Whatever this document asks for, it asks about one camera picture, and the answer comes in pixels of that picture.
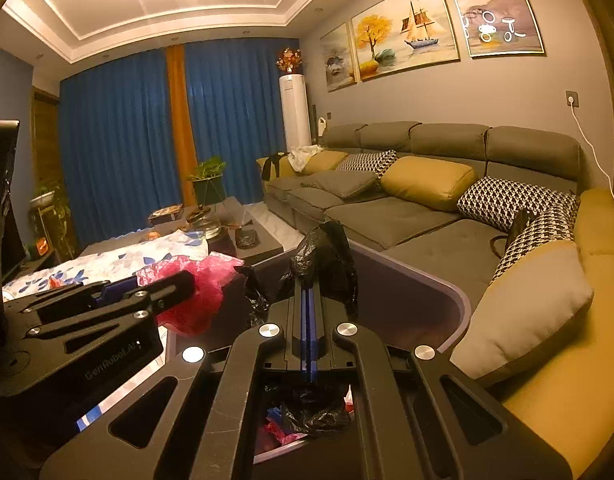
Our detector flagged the blue floral tablecloth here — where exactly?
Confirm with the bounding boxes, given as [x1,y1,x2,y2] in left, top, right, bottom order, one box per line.
[2,232,210,303]

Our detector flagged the big yellow cushion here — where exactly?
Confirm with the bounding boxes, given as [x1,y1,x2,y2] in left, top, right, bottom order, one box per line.
[381,156,479,212]

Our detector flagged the orange curtain strip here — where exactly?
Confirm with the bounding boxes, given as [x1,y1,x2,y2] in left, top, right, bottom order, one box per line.
[166,45,199,206]

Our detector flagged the large houndstooth cushion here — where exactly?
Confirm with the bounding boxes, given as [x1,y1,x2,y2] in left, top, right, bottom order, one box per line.
[457,177,580,233]

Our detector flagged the small houndstooth cushion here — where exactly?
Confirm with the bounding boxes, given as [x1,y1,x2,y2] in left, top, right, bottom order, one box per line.
[337,150,398,177]

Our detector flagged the pink plastic bag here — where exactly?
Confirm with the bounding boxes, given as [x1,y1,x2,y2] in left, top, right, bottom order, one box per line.
[136,254,245,337]

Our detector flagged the flower ornament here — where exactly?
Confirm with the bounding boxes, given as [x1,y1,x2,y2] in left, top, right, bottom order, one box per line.
[276,47,304,75]

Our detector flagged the small landscape painting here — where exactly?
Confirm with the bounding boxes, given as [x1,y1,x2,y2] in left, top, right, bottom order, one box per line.
[319,22,358,93]

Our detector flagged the grey abstract painting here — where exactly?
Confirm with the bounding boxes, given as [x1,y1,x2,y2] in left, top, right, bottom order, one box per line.
[445,0,545,57]

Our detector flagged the yellow sofa corner cushion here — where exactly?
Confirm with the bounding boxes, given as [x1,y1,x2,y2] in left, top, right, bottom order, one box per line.
[502,187,614,480]

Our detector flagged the potted plant green pot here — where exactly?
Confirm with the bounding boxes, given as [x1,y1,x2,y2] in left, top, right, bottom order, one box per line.
[188,156,227,207]

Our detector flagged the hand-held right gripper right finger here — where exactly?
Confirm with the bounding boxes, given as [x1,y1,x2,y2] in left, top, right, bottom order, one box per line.
[306,277,574,480]

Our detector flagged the black trash bag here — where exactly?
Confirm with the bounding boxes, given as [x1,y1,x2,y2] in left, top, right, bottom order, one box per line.
[234,220,360,438]

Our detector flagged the white charging cable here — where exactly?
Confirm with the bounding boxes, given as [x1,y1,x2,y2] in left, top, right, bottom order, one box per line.
[570,105,614,192]

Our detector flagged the small yellow cushion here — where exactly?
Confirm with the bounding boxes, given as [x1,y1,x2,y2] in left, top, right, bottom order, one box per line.
[299,150,349,176]

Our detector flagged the trailing plant white pot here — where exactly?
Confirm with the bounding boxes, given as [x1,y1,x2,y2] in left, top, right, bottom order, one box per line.
[29,182,72,256]

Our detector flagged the black television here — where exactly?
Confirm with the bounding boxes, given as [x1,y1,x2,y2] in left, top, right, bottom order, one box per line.
[0,120,28,286]

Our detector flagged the white clothes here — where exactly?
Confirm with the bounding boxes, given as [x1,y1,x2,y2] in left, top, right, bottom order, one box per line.
[287,145,324,171]

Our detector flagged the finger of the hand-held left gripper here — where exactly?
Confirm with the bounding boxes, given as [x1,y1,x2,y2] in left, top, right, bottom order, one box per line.
[27,270,196,350]
[7,277,138,325]

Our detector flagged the glass jar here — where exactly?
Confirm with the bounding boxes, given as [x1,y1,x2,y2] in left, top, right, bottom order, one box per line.
[186,207,223,241]

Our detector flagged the blue curtain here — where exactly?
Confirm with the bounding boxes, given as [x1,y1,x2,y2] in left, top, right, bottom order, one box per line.
[59,50,183,248]
[184,37,300,206]

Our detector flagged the grey trash bin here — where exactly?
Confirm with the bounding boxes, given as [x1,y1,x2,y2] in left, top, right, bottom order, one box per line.
[164,237,473,461]

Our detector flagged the grey coffee table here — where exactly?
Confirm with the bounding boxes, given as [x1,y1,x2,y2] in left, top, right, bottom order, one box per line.
[79,197,284,267]

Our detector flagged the grey sofa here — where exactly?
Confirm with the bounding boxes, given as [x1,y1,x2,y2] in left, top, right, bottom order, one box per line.
[257,121,614,480]

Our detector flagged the white tower air conditioner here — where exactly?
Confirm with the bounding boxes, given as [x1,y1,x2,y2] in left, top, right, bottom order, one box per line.
[278,74,312,153]

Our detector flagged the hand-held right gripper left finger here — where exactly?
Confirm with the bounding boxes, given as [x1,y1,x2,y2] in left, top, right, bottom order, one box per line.
[39,276,308,480]

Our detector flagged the patterned box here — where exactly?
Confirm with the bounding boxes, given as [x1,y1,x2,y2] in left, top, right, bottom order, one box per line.
[148,205,184,226]

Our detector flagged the pale grey cushion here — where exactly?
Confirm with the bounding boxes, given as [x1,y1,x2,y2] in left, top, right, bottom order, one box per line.
[449,240,594,388]

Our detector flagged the tree and ship painting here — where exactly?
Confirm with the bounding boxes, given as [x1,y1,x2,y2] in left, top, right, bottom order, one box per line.
[351,0,460,82]

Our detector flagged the folded houndstooth cushion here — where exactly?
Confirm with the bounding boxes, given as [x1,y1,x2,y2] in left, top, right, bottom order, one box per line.
[492,205,578,281]

